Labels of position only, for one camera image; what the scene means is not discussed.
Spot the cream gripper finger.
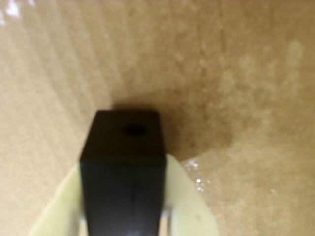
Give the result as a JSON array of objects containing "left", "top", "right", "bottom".
[
  {"left": 28, "top": 164, "right": 87, "bottom": 236},
  {"left": 162, "top": 154, "right": 221, "bottom": 236}
]

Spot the black rectangular block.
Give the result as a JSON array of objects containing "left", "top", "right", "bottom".
[{"left": 79, "top": 110, "right": 168, "bottom": 236}]

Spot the brown cardboard sheet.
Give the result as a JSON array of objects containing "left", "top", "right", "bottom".
[{"left": 0, "top": 0, "right": 315, "bottom": 236}]

